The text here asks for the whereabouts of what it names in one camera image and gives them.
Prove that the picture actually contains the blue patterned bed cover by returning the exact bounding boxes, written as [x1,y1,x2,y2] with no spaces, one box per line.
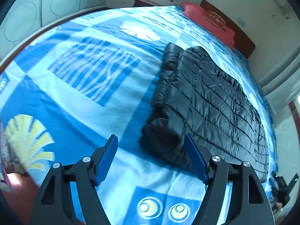
[1,6,278,224]

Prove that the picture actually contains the white glass wardrobe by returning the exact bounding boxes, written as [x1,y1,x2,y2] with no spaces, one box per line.
[1,0,106,57]

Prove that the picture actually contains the dark wooden headboard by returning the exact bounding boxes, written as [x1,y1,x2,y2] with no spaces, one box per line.
[199,0,256,59]

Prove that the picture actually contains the dark wooden nightstand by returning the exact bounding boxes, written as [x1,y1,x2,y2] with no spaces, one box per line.
[133,0,161,7]

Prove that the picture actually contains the black puffer jacket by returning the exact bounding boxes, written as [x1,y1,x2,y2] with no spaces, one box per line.
[140,43,269,182]

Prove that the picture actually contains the wall power socket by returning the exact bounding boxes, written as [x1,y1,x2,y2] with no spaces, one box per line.
[236,17,246,27]

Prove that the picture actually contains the red pillow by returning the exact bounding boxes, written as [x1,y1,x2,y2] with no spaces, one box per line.
[182,2,235,49]

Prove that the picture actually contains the brown embroidered cushion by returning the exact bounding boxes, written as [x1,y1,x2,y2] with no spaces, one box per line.
[203,11,226,32]

